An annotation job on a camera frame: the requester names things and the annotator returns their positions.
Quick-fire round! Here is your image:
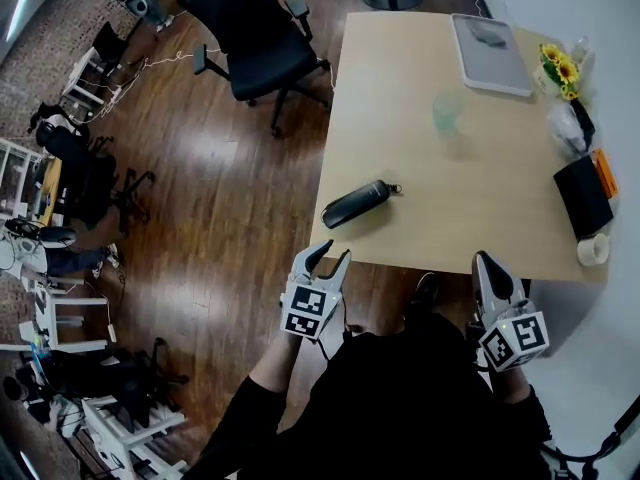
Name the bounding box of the white tape roll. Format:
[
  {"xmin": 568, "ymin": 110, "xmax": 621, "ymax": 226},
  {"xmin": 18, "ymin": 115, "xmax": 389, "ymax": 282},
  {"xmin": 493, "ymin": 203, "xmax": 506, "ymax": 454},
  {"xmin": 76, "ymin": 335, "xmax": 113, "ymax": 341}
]
[{"xmin": 575, "ymin": 232, "xmax": 612, "ymax": 268}]

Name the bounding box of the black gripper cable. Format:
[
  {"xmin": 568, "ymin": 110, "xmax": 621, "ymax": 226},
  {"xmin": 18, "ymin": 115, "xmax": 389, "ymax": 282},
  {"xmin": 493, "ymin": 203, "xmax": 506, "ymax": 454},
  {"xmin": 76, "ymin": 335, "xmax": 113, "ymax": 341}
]
[
  {"xmin": 538, "ymin": 430, "xmax": 624, "ymax": 480},
  {"xmin": 313, "ymin": 303, "xmax": 365, "ymax": 367}
]

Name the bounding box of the clear plastic bag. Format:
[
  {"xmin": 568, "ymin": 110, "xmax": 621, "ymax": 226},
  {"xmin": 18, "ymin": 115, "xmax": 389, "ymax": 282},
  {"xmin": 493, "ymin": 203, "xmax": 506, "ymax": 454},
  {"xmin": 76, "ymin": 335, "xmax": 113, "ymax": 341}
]
[{"xmin": 546, "ymin": 98, "xmax": 598, "ymax": 160}]

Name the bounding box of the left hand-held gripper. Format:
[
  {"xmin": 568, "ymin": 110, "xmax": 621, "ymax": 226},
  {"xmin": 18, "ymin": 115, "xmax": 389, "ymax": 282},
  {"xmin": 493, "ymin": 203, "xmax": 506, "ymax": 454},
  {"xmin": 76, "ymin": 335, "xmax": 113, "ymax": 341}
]
[{"xmin": 279, "ymin": 239, "xmax": 353, "ymax": 342}]

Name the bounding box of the black office chair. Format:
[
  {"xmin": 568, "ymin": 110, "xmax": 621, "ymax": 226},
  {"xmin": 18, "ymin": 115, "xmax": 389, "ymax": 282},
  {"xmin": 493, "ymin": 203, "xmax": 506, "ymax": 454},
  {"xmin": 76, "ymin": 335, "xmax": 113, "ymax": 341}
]
[{"xmin": 175, "ymin": 0, "xmax": 334, "ymax": 140}]

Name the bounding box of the small black chair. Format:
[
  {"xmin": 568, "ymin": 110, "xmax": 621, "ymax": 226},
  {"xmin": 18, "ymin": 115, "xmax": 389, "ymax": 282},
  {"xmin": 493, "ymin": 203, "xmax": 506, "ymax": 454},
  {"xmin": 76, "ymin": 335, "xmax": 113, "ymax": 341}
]
[{"xmin": 91, "ymin": 20, "xmax": 132, "ymax": 78}]

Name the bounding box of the white rack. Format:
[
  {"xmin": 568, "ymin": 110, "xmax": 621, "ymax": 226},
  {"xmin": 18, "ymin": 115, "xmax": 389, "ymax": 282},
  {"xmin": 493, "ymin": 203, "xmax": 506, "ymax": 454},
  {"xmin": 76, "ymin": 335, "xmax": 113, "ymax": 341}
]
[{"xmin": 79, "ymin": 393, "xmax": 190, "ymax": 480}]

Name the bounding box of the white shelf unit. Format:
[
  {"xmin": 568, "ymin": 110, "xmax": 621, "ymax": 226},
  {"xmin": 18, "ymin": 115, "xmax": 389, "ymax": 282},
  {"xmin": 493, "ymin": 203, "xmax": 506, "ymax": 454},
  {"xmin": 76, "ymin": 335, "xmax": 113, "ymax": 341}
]
[{"xmin": 0, "ymin": 136, "xmax": 64, "ymax": 229}]

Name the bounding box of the person's black clothing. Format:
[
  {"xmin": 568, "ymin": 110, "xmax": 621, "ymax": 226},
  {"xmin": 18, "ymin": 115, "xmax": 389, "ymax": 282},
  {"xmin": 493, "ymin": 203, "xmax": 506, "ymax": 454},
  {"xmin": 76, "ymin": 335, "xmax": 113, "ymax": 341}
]
[{"xmin": 182, "ymin": 312, "xmax": 564, "ymax": 480}]

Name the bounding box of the grey tray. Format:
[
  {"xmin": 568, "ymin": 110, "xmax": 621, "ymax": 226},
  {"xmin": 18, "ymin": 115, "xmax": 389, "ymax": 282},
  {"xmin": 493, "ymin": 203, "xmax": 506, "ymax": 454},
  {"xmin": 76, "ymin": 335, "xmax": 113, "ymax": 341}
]
[{"xmin": 450, "ymin": 12, "xmax": 534, "ymax": 98}]

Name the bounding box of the person's left forearm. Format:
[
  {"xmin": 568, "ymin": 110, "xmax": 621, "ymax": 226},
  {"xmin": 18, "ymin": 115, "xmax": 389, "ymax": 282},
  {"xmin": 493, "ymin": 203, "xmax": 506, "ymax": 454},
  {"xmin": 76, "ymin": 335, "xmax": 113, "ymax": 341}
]
[{"xmin": 247, "ymin": 335, "xmax": 307, "ymax": 395}]

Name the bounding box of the person's black shoe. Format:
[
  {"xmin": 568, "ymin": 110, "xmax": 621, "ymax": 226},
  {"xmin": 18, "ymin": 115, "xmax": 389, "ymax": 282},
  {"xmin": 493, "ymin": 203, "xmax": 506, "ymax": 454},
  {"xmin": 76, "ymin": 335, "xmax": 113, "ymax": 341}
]
[{"xmin": 405, "ymin": 271, "xmax": 441, "ymax": 315}]

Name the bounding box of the green transparent cup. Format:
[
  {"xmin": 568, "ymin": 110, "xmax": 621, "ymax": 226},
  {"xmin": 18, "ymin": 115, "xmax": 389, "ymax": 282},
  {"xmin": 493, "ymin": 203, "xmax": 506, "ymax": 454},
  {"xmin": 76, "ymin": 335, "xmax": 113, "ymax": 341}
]
[{"xmin": 431, "ymin": 89, "xmax": 469, "ymax": 140}]

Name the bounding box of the black box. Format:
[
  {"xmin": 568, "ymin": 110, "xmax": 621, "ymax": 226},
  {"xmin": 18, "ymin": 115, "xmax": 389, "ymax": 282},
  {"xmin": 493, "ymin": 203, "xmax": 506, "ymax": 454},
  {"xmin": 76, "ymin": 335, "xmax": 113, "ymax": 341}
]
[{"xmin": 552, "ymin": 153, "xmax": 615, "ymax": 242}]

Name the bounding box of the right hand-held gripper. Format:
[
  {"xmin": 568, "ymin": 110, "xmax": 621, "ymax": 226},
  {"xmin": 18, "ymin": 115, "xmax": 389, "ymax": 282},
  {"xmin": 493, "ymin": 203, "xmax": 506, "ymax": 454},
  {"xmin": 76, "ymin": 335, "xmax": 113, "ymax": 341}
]
[{"xmin": 469, "ymin": 250, "xmax": 551, "ymax": 373}]

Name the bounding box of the clear plastic bottle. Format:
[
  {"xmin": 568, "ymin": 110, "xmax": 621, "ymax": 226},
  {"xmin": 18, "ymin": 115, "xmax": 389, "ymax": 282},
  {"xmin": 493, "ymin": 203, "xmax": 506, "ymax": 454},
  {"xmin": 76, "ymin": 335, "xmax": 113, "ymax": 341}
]
[{"xmin": 569, "ymin": 35, "xmax": 597, "ymax": 72}]

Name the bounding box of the grey floor appliance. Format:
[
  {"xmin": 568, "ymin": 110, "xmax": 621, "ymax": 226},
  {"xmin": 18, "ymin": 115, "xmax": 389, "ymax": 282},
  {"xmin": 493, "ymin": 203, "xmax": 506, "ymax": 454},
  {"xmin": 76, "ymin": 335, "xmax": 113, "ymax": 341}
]
[{"xmin": 106, "ymin": 0, "xmax": 176, "ymax": 33}]

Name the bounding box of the black swivel chair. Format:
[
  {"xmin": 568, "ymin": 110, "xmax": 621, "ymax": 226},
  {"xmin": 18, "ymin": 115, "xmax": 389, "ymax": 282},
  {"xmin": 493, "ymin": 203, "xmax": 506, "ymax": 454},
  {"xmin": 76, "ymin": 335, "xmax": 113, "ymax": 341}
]
[{"xmin": 47, "ymin": 336, "xmax": 191, "ymax": 434}]

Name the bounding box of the white flower pot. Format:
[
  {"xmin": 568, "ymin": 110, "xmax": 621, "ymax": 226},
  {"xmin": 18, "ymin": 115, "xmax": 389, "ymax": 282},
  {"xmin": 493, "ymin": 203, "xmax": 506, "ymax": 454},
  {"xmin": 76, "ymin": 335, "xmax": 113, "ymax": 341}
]
[{"xmin": 531, "ymin": 65, "xmax": 553, "ymax": 93}]

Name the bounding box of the orange box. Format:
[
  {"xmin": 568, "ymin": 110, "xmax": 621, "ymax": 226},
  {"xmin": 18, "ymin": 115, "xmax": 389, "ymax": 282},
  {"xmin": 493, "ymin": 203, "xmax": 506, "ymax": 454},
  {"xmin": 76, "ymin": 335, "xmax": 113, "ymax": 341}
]
[{"xmin": 591, "ymin": 148, "xmax": 620, "ymax": 200}]

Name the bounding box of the white floor cable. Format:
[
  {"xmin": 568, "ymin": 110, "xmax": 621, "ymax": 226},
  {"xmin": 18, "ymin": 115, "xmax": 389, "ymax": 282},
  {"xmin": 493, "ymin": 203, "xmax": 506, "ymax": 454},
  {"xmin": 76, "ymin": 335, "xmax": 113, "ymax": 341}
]
[{"xmin": 74, "ymin": 45, "xmax": 224, "ymax": 124}]

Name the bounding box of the dark grey cloth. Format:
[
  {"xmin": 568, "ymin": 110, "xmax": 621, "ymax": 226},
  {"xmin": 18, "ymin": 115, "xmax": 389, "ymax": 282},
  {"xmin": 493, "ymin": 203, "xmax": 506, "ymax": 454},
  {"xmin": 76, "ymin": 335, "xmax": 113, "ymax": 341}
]
[{"xmin": 465, "ymin": 17, "xmax": 508, "ymax": 49}]

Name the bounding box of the person's right forearm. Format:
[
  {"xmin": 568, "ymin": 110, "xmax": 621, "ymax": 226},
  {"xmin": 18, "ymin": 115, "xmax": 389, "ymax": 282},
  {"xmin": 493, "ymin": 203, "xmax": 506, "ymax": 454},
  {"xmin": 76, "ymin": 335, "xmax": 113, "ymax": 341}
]
[{"xmin": 492, "ymin": 367, "xmax": 532, "ymax": 405}]

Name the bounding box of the yellow sunflower bunch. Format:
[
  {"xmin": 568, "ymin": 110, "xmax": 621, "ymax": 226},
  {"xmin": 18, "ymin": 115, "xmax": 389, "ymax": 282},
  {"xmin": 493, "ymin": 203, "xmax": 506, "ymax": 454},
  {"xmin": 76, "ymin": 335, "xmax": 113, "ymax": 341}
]
[{"xmin": 538, "ymin": 43, "xmax": 582, "ymax": 101}]

